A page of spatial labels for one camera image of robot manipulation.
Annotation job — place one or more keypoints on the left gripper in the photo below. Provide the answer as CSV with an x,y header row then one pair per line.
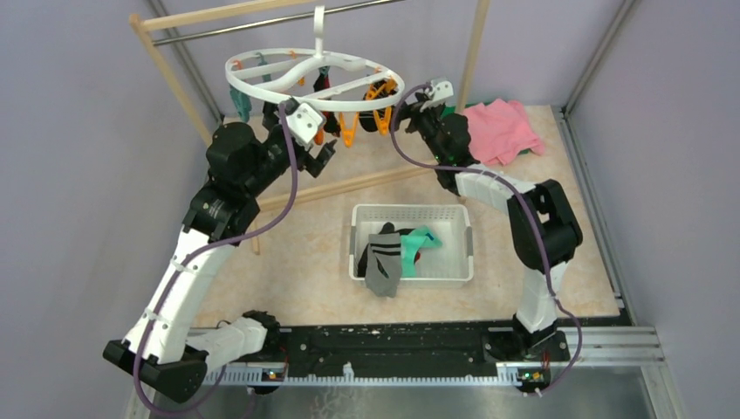
x,y
304,160

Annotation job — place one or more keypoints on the grey sock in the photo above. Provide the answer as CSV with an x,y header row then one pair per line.
x,y
383,269

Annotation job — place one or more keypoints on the teal sock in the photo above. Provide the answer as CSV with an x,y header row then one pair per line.
x,y
413,242

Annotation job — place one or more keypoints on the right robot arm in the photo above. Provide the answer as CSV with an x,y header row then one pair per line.
x,y
544,230

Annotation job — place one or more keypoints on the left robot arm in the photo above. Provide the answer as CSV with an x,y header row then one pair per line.
x,y
158,349

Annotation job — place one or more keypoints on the white round sock hanger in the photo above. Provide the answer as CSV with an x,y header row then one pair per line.
x,y
328,81

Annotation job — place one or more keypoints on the orange clothespin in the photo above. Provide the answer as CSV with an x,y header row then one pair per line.
x,y
348,124
382,119

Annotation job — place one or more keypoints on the teal clothespin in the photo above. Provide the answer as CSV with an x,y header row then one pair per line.
x,y
242,104

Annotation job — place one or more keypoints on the metal hanging rod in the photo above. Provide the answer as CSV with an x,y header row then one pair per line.
x,y
269,22

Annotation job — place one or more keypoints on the white plastic basket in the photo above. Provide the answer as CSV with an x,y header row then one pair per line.
x,y
450,266

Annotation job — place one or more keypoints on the pink cloth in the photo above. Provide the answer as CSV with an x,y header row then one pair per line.
x,y
500,131

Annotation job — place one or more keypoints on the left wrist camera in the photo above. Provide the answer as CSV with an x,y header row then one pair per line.
x,y
304,123

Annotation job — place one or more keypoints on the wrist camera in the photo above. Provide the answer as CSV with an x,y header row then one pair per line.
x,y
437,93
304,123

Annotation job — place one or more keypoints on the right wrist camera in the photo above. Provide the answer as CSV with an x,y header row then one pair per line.
x,y
437,93

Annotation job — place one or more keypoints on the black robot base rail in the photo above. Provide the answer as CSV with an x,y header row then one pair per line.
x,y
414,352

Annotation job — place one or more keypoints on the wooden drying rack frame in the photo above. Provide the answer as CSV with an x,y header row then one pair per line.
x,y
169,23

